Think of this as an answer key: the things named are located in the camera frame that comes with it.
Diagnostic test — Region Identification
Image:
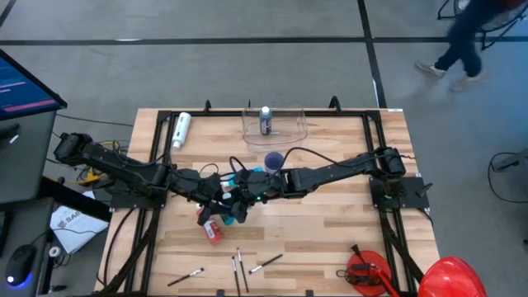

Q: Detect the black desk leg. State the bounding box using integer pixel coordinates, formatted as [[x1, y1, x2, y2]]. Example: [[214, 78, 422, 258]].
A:
[[39, 177, 112, 222]]

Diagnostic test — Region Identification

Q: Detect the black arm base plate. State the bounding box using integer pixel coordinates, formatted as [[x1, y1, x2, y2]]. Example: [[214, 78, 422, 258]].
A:
[[109, 176, 170, 210], [369, 176, 431, 210]]

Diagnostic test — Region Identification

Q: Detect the fluffy black-handled brush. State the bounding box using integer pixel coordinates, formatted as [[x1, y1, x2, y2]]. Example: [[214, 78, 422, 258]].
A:
[[230, 255, 242, 297]]

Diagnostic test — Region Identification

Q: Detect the thin black-handled brush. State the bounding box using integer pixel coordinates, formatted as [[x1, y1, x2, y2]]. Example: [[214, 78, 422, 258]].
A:
[[236, 247, 250, 294]]

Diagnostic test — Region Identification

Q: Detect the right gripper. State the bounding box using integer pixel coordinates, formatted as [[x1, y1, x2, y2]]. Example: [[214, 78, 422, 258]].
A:
[[230, 168, 288, 224]]

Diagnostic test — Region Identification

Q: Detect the large black-handled brush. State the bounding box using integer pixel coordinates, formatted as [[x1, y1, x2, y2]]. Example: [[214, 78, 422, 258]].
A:
[[247, 253, 285, 276]]

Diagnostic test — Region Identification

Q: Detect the person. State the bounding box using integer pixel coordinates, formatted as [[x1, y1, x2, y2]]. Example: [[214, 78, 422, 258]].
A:
[[414, 0, 528, 92]]

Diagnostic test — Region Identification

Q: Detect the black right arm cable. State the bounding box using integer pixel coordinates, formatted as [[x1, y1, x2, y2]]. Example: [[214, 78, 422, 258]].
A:
[[229, 146, 375, 174]]

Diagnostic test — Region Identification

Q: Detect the grey plastic cup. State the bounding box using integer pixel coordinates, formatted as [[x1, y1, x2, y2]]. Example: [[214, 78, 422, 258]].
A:
[[263, 150, 285, 175]]

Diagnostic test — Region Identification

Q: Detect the red paint bottle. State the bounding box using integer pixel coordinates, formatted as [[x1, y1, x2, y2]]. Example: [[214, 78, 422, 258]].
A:
[[196, 205, 225, 246]]

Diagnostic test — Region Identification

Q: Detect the black lamp power cable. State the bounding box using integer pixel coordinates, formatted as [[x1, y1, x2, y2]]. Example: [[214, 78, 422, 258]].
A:
[[336, 243, 375, 288]]

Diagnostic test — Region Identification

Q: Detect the black-handled paintbrush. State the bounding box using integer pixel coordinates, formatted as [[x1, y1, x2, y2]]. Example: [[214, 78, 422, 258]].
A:
[[167, 267, 205, 288]]

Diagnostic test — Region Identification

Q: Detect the white paper sheet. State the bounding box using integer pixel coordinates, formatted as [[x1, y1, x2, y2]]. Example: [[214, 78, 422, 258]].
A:
[[49, 204, 110, 255]]

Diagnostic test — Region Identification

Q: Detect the grey desk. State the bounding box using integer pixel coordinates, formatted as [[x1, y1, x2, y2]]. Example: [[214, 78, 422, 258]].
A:
[[0, 110, 57, 297]]

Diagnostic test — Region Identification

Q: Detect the clear plastic bin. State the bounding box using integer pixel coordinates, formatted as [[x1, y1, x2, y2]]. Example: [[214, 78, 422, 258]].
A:
[[242, 106, 309, 153]]

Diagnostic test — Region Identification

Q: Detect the yellow cable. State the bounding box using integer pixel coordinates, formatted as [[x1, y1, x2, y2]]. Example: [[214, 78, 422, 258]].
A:
[[72, 139, 109, 185]]

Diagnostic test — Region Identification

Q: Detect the grey stand foot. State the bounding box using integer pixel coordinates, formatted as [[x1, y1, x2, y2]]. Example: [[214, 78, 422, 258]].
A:
[[493, 148, 528, 172]]

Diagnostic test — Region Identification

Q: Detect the black computer mouse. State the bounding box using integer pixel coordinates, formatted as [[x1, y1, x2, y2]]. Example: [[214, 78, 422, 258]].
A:
[[5, 243, 37, 287]]

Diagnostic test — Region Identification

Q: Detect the thin black floor cable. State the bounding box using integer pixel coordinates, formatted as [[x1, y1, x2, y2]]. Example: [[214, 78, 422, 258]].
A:
[[55, 113, 135, 127]]

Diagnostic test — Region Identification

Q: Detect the light blue black-labelled bottle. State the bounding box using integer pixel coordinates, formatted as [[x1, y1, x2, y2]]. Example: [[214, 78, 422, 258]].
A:
[[259, 106, 274, 137]]

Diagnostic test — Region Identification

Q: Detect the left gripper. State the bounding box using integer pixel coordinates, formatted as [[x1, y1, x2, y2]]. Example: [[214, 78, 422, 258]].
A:
[[181, 167, 227, 227]]

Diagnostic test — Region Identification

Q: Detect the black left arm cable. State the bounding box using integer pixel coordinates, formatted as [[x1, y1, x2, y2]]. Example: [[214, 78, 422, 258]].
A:
[[197, 162, 222, 177]]

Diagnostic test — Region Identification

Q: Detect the large teal paint bottle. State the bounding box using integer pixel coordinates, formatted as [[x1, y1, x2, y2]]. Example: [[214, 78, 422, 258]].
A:
[[224, 166, 265, 189]]

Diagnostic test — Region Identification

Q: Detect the computer monitor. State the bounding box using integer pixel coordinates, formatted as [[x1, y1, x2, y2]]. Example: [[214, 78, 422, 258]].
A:
[[0, 48, 68, 122]]

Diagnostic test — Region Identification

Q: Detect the white paint bottle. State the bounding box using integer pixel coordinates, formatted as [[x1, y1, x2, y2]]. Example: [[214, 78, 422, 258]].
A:
[[172, 111, 193, 151]]

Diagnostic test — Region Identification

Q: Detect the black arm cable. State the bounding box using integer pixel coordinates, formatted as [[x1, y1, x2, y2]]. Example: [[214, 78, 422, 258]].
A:
[[197, 162, 222, 177], [229, 146, 375, 174]]

